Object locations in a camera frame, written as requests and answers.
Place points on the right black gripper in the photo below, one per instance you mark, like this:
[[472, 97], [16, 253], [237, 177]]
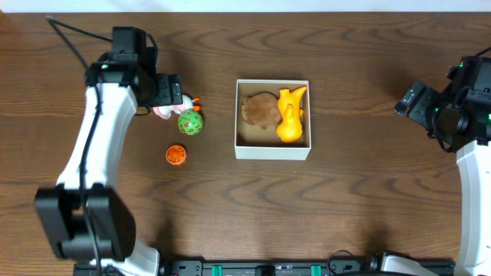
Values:
[[420, 112]]

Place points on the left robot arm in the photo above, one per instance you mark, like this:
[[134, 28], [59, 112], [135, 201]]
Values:
[[83, 217]]

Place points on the yellow rubber squirrel toy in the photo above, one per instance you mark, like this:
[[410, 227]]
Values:
[[289, 105]]

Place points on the white pink duck toy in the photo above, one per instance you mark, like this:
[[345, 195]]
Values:
[[189, 103]]

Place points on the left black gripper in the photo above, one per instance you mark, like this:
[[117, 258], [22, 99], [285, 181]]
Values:
[[171, 90]]

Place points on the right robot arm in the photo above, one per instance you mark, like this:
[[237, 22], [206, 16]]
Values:
[[462, 126]]

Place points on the brown plush toy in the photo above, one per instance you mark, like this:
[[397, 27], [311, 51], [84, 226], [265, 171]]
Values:
[[261, 110]]

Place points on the small orange lattice ball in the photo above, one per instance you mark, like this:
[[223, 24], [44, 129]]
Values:
[[176, 155]]

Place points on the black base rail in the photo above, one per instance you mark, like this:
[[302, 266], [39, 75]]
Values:
[[339, 265]]

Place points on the white cardboard box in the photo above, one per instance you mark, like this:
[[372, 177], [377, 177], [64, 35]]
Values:
[[252, 142]]

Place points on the green ball with orange letters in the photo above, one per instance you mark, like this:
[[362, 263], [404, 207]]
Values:
[[190, 122]]

